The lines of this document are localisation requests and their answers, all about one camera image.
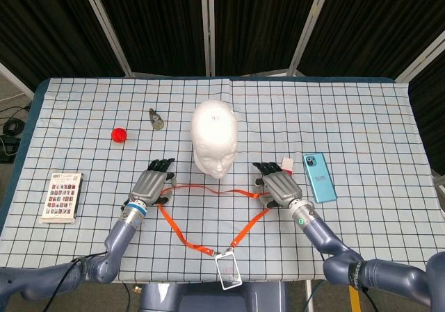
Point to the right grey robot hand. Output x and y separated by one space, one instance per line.
280 187

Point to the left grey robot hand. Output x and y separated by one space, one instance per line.
149 187

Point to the clear white badge holder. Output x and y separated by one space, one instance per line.
227 270

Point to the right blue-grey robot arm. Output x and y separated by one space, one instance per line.
330 239

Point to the white foam mannequin head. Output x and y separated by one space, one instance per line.
213 135

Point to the red and white small box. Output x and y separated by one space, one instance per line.
288 164

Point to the teal smartphone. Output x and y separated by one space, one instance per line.
320 178

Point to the checkered tablecloth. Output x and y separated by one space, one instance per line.
104 187

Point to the red ball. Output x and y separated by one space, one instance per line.
119 135

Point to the printed card box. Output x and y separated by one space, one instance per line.
62 197

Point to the white metal table leg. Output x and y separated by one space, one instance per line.
309 296

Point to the blue-grey robot torso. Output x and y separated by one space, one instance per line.
208 298

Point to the black power adapter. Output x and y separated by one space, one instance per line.
8 148

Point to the black folding screen panel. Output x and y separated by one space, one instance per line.
375 23
52 30
260 23
431 100
156 23

